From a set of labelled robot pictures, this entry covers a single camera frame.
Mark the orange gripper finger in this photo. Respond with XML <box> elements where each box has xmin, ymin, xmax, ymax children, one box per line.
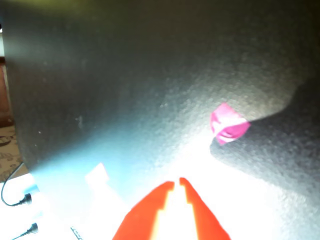
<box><xmin>179</xmin><ymin>177</ymin><xmax>232</xmax><ymax>240</ymax></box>
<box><xmin>111</xmin><ymin>180</ymin><xmax>175</xmax><ymax>240</ymax></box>

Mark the small crumpled pink tape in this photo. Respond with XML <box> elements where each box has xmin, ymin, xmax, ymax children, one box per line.
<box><xmin>209</xmin><ymin>101</ymin><xmax>252</xmax><ymax>146</ymax></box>

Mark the brown wooden furniture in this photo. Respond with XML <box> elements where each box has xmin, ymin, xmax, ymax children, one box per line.
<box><xmin>0</xmin><ymin>56</ymin><xmax>12</xmax><ymax>127</ymax></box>

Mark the black cable with plug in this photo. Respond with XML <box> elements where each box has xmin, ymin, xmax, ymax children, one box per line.
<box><xmin>11</xmin><ymin>221</ymin><xmax>39</xmax><ymax>240</ymax></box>
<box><xmin>0</xmin><ymin>161</ymin><xmax>33</xmax><ymax>207</ymax></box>

